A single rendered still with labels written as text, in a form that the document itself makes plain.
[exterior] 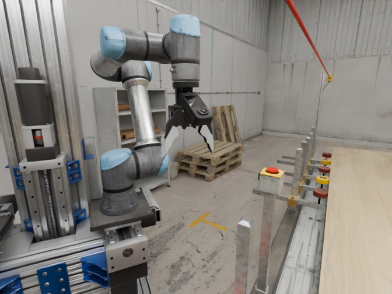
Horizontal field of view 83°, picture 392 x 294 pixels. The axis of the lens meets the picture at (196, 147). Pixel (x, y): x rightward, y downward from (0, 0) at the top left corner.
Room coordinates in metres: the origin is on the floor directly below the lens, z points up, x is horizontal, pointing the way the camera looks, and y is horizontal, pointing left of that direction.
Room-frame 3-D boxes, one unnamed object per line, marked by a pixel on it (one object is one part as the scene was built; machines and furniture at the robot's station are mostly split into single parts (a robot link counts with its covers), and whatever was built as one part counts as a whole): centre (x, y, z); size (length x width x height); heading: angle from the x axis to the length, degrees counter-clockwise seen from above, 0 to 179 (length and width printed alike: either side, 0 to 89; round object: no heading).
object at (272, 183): (0.73, -0.27, 1.18); 0.07 x 0.07 x 0.08; 58
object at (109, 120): (3.10, 0.86, 0.78); 0.90 x 0.45 x 1.55; 144
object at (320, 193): (1.25, -0.76, 0.85); 0.08 x 0.08 x 0.11
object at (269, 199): (0.73, -0.27, 0.93); 0.05 x 0.05 x 0.45; 58
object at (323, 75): (2.45, -1.39, 1.20); 0.15 x 0.12 x 1.00; 148
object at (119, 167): (0.82, 0.30, 1.21); 0.13 x 0.12 x 0.14; 121
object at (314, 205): (1.35, -0.60, 0.80); 0.44 x 0.03 x 0.04; 58
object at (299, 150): (1.36, -0.66, 0.91); 0.04 x 0.04 x 0.48; 58
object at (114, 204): (0.82, 0.31, 1.09); 0.15 x 0.15 x 0.10
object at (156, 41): (0.69, 0.09, 1.61); 0.11 x 0.11 x 0.08; 31
